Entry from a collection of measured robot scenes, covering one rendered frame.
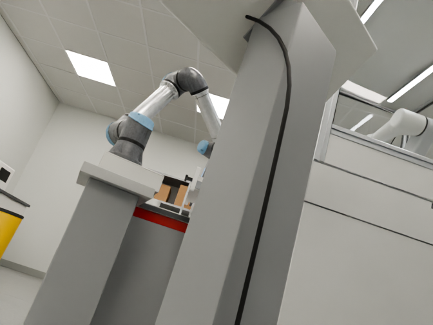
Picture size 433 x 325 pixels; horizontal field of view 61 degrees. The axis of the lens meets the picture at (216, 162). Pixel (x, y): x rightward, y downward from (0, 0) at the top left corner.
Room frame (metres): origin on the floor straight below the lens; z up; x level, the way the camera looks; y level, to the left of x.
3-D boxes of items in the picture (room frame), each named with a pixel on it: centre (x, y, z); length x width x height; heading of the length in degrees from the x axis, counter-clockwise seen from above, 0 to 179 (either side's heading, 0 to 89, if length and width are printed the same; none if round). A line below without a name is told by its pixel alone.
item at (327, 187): (1.60, -0.73, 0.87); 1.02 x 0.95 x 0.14; 3
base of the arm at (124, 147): (1.46, 0.36, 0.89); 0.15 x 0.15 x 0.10
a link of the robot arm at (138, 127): (1.46, 0.37, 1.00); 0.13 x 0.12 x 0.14; 38
